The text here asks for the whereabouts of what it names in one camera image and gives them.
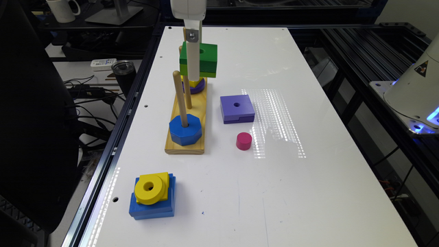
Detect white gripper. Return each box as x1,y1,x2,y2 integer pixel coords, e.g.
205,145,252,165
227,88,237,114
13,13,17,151
170,0,206,81

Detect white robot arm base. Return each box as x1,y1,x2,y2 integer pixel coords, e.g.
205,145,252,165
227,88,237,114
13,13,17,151
369,38,438,135

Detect white remote control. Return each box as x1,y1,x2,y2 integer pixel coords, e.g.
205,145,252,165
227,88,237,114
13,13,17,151
90,58,117,71

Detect purple square block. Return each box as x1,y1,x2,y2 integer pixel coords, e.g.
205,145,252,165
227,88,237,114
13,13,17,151
220,95,255,124

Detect black tumbler cup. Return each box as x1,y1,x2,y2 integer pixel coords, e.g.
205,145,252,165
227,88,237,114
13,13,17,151
111,60,137,96

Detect green square block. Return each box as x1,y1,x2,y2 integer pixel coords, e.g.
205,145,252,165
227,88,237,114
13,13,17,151
179,42,217,78

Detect middle wooden peg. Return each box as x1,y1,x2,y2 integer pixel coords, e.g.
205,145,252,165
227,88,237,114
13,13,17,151
178,45,193,110

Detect purple round disc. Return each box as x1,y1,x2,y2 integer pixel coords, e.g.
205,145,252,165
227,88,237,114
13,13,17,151
189,78,206,95

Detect black power adapter cables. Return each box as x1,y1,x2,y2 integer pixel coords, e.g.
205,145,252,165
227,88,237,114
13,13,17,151
63,75,126,152

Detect wooden peg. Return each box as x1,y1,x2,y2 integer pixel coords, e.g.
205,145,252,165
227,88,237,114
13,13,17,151
183,27,187,42
172,71,189,128
178,45,193,110

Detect small yellow square block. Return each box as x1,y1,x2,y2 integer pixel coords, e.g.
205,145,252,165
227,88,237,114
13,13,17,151
189,77,203,88

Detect pink cylinder block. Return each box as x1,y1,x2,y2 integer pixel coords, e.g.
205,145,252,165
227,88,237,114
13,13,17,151
236,132,252,150

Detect wooden peg base board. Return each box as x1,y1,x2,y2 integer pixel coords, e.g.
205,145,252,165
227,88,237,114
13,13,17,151
164,82,209,155

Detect yellow ring block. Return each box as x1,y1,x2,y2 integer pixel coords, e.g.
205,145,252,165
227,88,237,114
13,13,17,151
134,172,170,205

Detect front wooden peg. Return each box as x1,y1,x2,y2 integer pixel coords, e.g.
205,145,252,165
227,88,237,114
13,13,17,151
172,71,189,128

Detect grey monitor stand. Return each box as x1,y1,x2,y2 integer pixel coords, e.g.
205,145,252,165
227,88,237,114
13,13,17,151
85,0,143,25

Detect blue stepped square block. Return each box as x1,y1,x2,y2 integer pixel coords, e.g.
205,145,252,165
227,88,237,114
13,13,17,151
129,174,176,220

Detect blue octagon block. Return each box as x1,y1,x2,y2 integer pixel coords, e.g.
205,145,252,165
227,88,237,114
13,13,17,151
169,114,202,146

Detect rear wooden peg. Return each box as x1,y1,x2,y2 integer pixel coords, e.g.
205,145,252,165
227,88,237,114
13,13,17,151
183,27,187,42

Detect white mug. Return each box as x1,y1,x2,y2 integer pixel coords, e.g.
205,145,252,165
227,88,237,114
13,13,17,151
46,0,81,23

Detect black office chair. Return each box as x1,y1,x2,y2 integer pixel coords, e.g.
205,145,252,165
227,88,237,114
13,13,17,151
1,1,79,233

